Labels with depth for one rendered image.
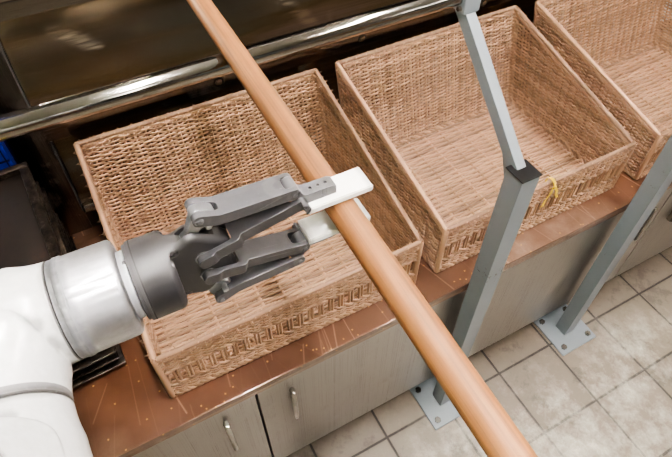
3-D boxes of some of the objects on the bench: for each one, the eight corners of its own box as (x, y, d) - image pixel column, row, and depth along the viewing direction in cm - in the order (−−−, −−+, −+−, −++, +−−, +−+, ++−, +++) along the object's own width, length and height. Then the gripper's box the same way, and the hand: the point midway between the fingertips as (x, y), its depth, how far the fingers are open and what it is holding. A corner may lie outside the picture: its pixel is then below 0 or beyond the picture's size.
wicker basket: (109, 226, 131) (67, 139, 110) (320, 150, 149) (318, 63, 128) (169, 405, 103) (126, 333, 82) (421, 285, 120) (438, 201, 100)
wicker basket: (506, 84, 168) (530, -2, 147) (634, 33, 187) (671, -49, 166) (635, 184, 140) (687, 96, 120) (770, 113, 159) (835, 27, 138)
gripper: (92, 191, 45) (349, 106, 52) (146, 301, 57) (346, 221, 65) (112, 258, 40) (390, 155, 47) (166, 361, 53) (378, 268, 60)
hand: (336, 205), depth 55 cm, fingers open, 4 cm apart
